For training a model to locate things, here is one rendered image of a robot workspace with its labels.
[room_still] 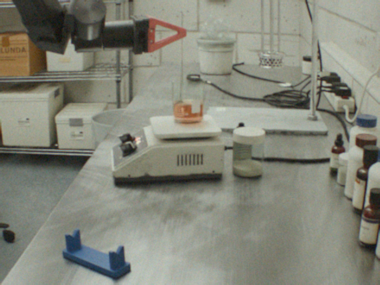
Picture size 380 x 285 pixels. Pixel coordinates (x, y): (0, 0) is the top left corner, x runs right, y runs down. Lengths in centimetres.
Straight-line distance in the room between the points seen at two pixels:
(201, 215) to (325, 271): 25
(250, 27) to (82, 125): 113
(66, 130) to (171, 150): 225
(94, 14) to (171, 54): 254
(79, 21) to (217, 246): 42
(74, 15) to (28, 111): 240
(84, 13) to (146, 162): 29
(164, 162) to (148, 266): 31
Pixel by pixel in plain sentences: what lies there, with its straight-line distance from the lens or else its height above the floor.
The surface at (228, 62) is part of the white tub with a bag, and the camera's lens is 204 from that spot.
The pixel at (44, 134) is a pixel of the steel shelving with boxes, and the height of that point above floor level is 21.
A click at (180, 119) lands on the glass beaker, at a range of 107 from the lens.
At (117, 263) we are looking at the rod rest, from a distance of 74.
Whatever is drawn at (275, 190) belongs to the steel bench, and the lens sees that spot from 102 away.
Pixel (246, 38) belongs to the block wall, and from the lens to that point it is 344.
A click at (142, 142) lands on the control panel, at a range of 106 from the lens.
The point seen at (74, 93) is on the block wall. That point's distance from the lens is 364.
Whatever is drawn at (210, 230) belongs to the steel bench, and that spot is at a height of 75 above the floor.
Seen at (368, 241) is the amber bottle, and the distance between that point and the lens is 83.
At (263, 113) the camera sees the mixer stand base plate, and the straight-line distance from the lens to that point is 148.
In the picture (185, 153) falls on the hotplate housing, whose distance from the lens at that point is 103.
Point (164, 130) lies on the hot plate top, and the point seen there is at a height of 84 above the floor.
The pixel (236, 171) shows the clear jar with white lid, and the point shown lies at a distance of 107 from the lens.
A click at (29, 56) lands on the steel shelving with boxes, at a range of 325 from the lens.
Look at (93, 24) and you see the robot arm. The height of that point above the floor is 104.
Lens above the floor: 113
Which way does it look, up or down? 17 degrees down
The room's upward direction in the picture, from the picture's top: straight up
